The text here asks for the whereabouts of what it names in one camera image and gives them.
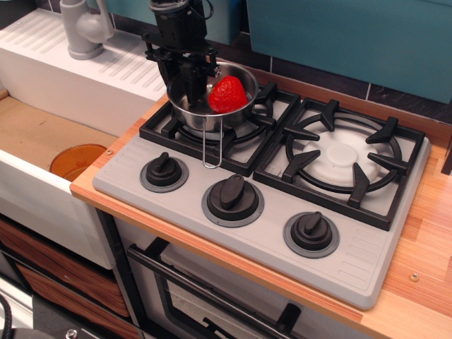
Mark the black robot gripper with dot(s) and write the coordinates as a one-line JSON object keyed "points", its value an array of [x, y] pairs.
{"points": [[180, 42]]}

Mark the red plastic strawberry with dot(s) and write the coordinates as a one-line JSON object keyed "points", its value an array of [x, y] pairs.
{"points": [[227, 95]]}

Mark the small steel saucepan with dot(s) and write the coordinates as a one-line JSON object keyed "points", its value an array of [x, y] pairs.
{"points": [[200, 117]]}

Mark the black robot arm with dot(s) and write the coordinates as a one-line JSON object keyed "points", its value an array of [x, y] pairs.
{"points": [[180, 5]]}

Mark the black left stove knob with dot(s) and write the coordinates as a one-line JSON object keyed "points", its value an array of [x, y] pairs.
{"points": [[164, 174]]}

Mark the black stove knob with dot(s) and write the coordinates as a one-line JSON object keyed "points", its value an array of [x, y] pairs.
{"points": [[233, 202], [311, 235], [164, 174]]}

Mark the black middle stove knob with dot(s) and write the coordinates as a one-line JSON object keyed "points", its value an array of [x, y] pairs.
{"points": [[233, 202]]}

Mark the black right stove knob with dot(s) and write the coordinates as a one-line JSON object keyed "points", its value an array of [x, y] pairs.
{"points": [[311, 235]]}

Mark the grey toy stove top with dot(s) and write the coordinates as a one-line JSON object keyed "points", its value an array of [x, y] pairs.
{"points": [[354, 272]]}

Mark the black left burner grate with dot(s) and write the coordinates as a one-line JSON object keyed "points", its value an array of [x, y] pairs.
{"points": [[241, 148]]}

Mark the black burner grate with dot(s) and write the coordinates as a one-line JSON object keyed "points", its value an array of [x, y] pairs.
{"points": [[356, 165], [241, 148]]}

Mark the grey toy faucet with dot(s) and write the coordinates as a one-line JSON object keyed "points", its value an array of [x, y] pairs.
{"points": [[86, 32]]}

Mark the white toy sink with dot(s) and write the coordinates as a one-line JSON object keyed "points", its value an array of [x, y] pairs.
{"points": [[51, 102]]}

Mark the orange plastic bowl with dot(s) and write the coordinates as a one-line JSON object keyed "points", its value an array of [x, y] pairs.
{"points": [[73, 161]]}

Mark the black right burner grate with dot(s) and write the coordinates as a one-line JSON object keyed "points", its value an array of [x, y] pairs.
{"points": [[356, 165]]}

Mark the wooden drawer front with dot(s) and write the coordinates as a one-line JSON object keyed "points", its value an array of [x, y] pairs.
{"points": [[67, 280]]}

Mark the oven door with black handle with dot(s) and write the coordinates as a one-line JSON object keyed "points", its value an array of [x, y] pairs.
{"points": [[203, 312]]}

